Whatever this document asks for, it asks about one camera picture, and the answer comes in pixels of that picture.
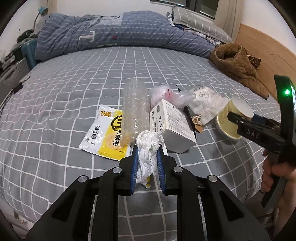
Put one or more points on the yellow paper cup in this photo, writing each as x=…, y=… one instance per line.
x=226, y=123

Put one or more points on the white tissue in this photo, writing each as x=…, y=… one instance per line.
x=148, y=144

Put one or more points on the pink white plastic bag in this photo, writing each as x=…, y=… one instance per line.
x=163, y=92

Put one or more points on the yellow rice cracker packet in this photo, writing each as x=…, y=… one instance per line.
x=104, y=136

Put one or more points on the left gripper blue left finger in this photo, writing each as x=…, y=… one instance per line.
x=133, y=174

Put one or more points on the person's right hand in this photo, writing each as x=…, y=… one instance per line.
x=285, y=170

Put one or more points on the blue desk lamp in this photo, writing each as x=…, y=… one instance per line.
x=42, y=11

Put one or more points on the wooden headboard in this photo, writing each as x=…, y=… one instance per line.
x=276, y=59

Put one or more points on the brown fleece jacket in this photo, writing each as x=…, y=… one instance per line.
x=232, y=59

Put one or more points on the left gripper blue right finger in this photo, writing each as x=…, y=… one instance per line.
x=161, y=171

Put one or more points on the grey suitcase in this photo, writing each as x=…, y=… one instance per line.
x=11, y=77

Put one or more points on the grey checked bed cover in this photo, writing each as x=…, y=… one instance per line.
x=44, y=123

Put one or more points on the white crumpled wrapper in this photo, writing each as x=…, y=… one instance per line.
x=207, y=103

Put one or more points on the teal suitcase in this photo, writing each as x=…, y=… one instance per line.
x=29, y=52

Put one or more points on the blue striped duvet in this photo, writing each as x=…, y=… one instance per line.
x=62, y=34

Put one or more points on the white cardboard box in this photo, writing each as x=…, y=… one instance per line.
x=173, y=125

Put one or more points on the grey checked pillow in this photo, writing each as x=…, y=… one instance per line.
x=187, y=19

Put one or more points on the clear bubble wrap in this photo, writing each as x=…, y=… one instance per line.
x=135, y=110

